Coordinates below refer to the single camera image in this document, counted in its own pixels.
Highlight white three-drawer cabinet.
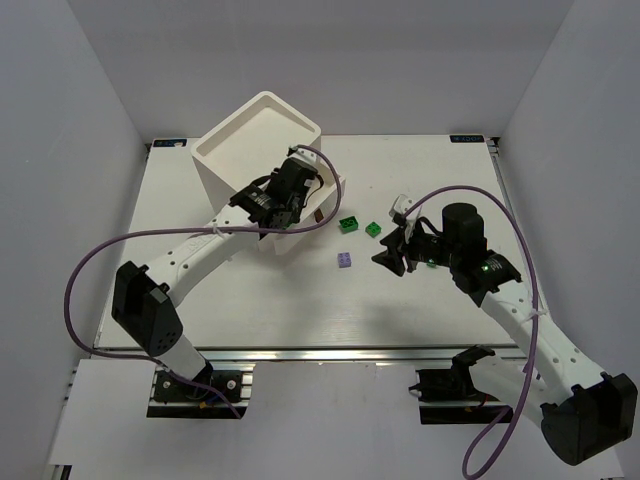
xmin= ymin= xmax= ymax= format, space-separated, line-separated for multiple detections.
xmin=191 ymin=91 xmax=321 ymax=212

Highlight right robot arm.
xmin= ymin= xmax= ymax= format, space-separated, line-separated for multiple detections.
xmin=372 ymin=195 xmax=638 ymax=466

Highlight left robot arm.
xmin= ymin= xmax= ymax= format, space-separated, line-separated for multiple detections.
xmin=111 ymin=150 xmax=319 ymax=384

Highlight green lego with orange sticker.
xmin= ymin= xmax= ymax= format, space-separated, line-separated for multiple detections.
xmin=365 ymin=222 xmax=382 ymax=238

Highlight purple lego with studs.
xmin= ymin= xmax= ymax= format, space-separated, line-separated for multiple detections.
xmin=337 ymin=252 xmax=352 ymax=268

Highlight dark green lego upside down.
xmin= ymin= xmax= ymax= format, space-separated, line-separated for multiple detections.
xmin=339 ymin=216 xmax=359 ymax=233

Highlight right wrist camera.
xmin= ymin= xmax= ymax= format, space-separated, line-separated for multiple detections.
xmin=389 ymin=194 xmax=416 ymax=242

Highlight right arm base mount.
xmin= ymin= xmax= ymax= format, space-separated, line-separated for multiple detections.
xmin=408 ymin=346 xmax=513 ymax=425

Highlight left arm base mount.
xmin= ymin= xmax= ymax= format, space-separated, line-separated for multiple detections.
xmin=146 ymin=363 xmax=253 ymax=420

